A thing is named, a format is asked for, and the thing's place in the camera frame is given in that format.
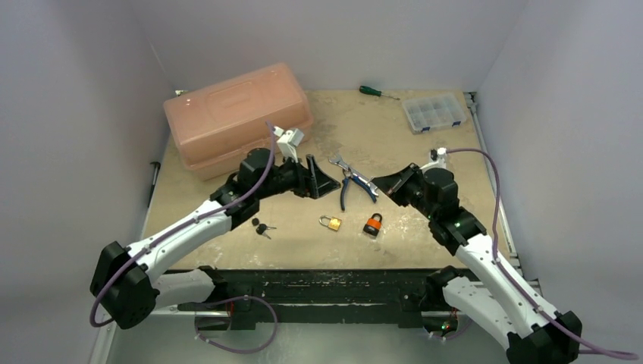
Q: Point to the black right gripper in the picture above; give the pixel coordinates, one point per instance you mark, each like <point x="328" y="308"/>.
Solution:
<point x="399" y="181"/>

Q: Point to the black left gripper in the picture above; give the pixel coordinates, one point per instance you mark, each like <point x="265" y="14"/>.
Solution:
<point x="312" y="183"/>

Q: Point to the brass padlock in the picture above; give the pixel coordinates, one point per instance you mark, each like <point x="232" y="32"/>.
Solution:
<point x="329" y="222"/>

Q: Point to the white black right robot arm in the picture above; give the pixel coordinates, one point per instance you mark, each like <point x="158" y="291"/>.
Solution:
<point x="529" y="328"/>

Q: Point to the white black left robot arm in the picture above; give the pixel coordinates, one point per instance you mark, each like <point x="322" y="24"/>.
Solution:
<point x="129" y="282"/>

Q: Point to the black headed key bunch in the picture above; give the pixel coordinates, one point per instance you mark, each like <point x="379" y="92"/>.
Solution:
<point x="261" y="229"/>

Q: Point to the silver open-end wrench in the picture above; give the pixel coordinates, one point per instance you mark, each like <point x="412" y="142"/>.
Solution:
<point x="338" y="161"/>

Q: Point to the orange black padlock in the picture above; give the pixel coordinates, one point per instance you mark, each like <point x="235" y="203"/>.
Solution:
<point x="372" y="226"/>

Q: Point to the clear plastic organizer box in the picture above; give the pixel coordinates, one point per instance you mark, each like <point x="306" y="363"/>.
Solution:
<point x="434" y="113"/>

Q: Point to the pink translucent plastic toolbox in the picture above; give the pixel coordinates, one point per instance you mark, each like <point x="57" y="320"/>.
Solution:
<point x="216" y="126"/>

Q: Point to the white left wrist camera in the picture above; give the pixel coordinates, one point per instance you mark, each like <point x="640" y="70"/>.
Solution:
<point x="287" y="141"/>

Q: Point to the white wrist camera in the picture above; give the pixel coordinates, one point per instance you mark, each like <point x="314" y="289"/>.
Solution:
<point x="287" y="141"/>
<point x="437" y="159"/>

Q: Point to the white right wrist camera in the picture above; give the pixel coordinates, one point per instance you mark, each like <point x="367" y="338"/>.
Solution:
<point x="437" y="159"/>

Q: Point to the green handled screwdriver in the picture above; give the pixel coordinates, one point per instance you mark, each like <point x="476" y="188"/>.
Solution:
<point x="367" y="90"/>

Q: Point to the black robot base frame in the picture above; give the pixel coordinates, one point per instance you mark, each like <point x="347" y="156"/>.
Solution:
<point x="328" y="296"/>

